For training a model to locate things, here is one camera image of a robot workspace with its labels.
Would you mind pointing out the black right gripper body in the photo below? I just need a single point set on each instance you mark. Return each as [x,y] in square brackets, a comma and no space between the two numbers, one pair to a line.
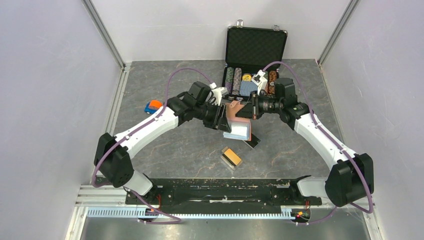
[258,102]

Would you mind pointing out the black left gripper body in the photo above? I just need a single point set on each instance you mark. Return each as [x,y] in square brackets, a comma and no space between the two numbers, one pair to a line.
[210,115]

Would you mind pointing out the tan leather card holder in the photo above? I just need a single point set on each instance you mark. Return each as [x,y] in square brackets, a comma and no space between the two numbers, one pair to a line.
[240,127]

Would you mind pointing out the black credit card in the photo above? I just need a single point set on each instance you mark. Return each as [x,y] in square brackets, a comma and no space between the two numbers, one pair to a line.
[253,142]

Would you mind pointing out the clear acrylic card box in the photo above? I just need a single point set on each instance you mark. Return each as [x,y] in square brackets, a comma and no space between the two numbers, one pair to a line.
[240,152]

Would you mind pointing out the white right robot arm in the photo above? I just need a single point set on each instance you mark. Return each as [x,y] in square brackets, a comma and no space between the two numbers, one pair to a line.
[351,175]

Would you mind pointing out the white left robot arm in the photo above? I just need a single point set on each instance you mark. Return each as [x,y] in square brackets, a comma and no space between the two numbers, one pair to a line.
[114,154]

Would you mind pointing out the orange credit card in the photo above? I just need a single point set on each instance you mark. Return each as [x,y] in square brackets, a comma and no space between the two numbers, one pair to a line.
[231,157]

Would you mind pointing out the black poker chip case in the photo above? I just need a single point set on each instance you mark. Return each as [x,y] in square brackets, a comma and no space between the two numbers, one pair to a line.
[251,49]

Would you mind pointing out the blue orange toy car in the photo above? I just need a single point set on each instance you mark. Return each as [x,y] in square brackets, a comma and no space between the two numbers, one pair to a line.
[152,106]

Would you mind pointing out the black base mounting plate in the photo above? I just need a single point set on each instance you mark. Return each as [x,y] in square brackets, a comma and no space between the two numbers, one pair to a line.
[274,191]

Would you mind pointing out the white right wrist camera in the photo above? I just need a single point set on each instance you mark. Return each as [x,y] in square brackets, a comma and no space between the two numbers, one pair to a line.
[260,81]

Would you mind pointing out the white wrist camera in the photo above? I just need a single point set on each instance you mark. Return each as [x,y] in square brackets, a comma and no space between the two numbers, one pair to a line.
[216,95]
[260,81]

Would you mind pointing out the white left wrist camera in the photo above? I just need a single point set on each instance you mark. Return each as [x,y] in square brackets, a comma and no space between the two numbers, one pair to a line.
[216,95]

